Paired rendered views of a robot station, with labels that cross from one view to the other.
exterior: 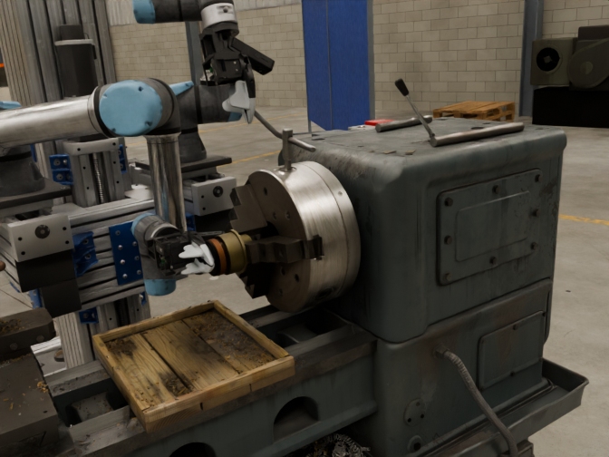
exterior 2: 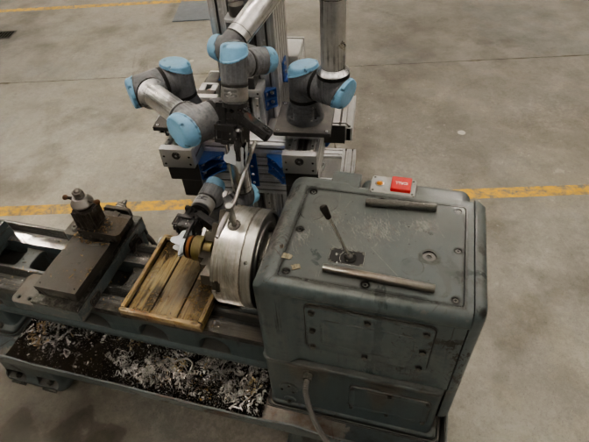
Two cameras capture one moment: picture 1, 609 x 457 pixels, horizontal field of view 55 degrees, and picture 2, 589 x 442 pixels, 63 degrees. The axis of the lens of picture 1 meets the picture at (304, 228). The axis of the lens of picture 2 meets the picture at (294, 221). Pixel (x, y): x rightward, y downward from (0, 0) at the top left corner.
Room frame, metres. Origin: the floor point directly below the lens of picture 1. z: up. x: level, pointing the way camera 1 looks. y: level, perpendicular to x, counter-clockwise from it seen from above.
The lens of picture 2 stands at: (0.70, -0.85, 2.22)
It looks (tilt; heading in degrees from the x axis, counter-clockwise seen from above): 45 degrees down; 50
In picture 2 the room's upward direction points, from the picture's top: 4 degrees counter-clockwise
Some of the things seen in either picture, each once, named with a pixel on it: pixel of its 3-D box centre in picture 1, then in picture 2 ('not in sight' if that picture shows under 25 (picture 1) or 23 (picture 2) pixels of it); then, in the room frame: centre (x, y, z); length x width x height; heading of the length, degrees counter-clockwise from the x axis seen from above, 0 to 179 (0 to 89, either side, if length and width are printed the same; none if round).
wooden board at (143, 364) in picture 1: (188, 354); (181, 279); (1.08, 0.26, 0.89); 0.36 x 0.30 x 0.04; 32
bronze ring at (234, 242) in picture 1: (229, 253); (201, 248); (1.14, 0.16, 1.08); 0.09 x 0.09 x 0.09; 32
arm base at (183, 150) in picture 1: (180, 143); (304, 105); (1.82, 0.37, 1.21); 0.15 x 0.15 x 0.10
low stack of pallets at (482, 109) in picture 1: (474, 120); not in sight; (9.08, -2.72, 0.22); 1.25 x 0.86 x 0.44; 140
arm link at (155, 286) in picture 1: (160, 268); (219, 210); (1.35, 0.36, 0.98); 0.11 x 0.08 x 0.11; 173
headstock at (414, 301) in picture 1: (419, 209); (371, 276); (1.45, -0.30, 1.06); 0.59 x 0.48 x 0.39; 122
